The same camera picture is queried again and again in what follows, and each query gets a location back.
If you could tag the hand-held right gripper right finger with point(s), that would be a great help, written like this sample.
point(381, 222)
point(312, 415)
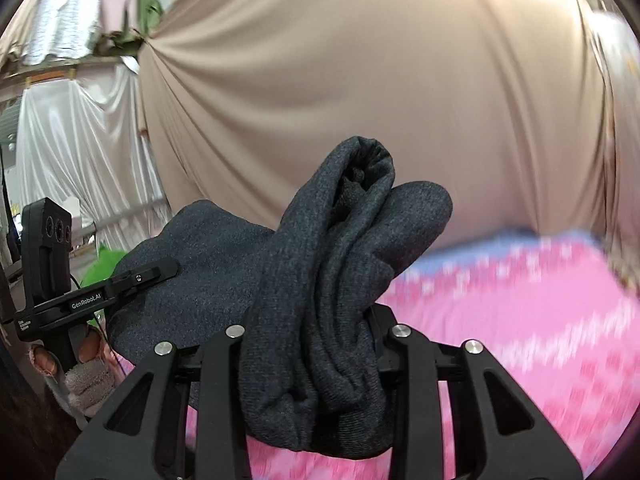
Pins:
point(407, 365)

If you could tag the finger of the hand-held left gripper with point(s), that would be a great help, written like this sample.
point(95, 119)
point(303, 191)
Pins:
point(147, 274)

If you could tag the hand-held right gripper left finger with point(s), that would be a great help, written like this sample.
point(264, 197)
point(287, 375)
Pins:
point(220, 375)

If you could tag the dark grey pants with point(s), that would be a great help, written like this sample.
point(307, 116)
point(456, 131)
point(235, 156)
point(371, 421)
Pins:
point(310, 285)

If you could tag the person's left hand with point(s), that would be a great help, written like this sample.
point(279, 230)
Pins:
point(92, 347)

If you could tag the green plush toy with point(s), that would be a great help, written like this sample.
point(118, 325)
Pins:
point(100, 267)

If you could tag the pink floral bedsheet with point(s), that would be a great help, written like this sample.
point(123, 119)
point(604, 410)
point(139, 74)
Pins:
point(500, 335)

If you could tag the beige curtain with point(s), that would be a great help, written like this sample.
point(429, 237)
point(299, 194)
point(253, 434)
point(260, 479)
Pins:
point(350, 70)

